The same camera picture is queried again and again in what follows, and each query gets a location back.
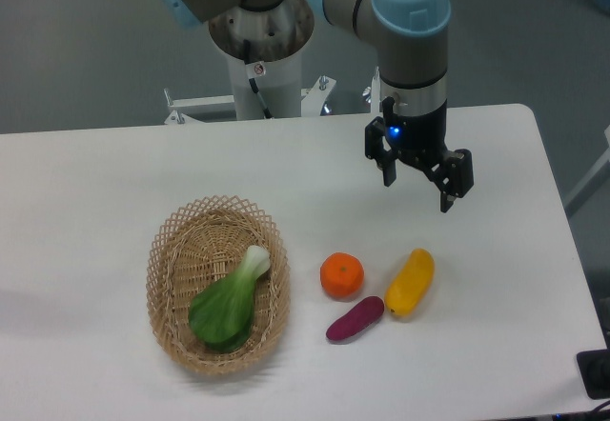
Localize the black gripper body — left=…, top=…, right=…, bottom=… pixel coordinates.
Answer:
left=380, top=96, right=448, bottom=176

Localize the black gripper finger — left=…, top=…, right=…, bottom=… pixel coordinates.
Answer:
left=428, top=149, right=474, bottom=212
left=365, top=116, right=397, bottom=187

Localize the green bok choy vegetable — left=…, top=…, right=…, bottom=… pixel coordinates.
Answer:
left=188, top=246, right=271, bottom=353

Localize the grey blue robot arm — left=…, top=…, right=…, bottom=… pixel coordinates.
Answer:
left=163, top=0, right=474, bottom=211

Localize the woven wicker basket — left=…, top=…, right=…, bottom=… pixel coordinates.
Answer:
left=146, top=195, right=291, bottom=375

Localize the yellow mango fruit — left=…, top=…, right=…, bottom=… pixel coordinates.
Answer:
left=384, top=248, right=436, bottom=317

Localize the orange tangerine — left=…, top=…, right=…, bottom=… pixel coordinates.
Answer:
left=319, top=252, right=364, bottom=299

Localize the white furniture leg at right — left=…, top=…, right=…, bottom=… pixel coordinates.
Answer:
left=563, top=128, right=609, bottom=218

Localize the purple sweet potato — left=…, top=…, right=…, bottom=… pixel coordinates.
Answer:
left=326, top=296, right=385, bottom=343

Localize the black device at table edge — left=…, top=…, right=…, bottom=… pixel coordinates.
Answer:
left=576, top=349, right=609, bottom=400

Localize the black cable on pedestal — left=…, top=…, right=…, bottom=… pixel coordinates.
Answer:
left=242, top=38, right=275, bottom=120

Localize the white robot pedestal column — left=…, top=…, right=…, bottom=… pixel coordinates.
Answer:
left=208, top=0, right=315, bottom=120

